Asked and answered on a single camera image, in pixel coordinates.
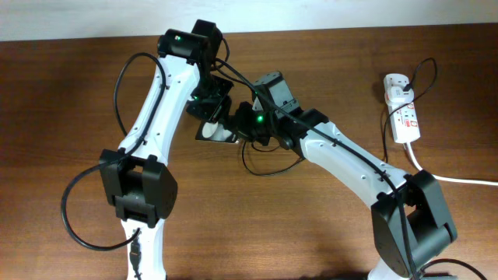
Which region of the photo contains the black Samsung Galaxy smartphone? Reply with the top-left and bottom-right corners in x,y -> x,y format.
195,122 -> 239,144

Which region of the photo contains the black USB charging cable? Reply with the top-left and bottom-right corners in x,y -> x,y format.
240,58 -> 438,177

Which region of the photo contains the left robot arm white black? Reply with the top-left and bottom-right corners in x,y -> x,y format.
100,19 -> 233,279

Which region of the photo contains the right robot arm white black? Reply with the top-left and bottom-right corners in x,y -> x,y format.
227,102 -> 458,279

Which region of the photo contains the white USB charger plug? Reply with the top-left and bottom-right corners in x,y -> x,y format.
384,85 -> 414,107

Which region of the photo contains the white power strip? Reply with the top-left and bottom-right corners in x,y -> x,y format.
384,73 -> 420,144

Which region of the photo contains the white power strip cord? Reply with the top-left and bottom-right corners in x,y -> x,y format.
403,142 -> 498,187

